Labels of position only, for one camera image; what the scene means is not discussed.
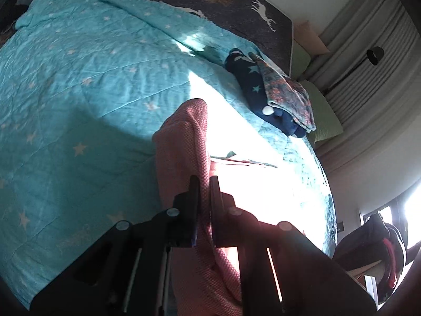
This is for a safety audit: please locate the grey pleated curtain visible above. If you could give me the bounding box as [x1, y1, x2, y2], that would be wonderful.
[305, 0, 420, 174]

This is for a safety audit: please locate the pink knit sweater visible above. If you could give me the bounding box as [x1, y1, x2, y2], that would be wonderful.
[153, 98, 243, 315]

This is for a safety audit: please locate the floral folded garment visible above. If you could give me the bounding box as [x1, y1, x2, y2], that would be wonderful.
[249, 52, 316, 133]

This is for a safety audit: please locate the dark deer pattern headboard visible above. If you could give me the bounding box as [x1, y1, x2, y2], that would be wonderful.
[48, 0, 294, 76]

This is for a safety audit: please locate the light green pillow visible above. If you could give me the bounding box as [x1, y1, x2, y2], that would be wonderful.
[300, 81, 343, 145]

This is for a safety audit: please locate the pink cushion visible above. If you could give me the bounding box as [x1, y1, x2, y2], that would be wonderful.
[294, 21, 330, 56]

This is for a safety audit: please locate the black chair with clothes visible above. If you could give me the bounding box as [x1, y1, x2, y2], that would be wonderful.
[333, 213, 407, 304]

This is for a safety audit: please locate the green bench cushion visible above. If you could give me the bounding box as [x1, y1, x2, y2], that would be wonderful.
[290, 41, 311, 80]

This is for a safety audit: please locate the turquoise star quilt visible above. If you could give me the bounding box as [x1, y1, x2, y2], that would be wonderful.
[1, 0, 337, 306]

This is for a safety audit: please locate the navy star folded garment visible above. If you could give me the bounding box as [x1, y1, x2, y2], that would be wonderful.
[225, 48, 306, 139]

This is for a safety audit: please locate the black wall lamp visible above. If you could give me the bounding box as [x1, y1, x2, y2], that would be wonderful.
[323, 46, 385, 96]

